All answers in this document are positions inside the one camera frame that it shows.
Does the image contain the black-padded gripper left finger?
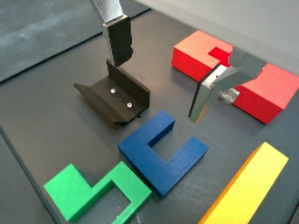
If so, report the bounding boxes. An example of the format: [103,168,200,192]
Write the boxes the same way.
[90,0,134,67]

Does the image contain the blue U-shaped block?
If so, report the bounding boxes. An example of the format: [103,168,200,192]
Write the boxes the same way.
[116,109,211,199]

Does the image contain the red puzzle base block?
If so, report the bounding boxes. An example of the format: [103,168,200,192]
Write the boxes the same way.
[172,31,299,124]

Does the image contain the black angle fixture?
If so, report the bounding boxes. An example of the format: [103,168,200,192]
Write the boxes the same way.
[74,60,151,126]

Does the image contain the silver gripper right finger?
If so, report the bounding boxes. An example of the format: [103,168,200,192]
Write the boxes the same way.
[188,47,267,123]

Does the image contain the green S-shaped block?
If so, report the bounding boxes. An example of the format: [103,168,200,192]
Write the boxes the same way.
[43,162,152,224]

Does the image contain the yellow long block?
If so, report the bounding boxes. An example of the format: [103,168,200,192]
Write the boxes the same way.
[199,142,289,224]

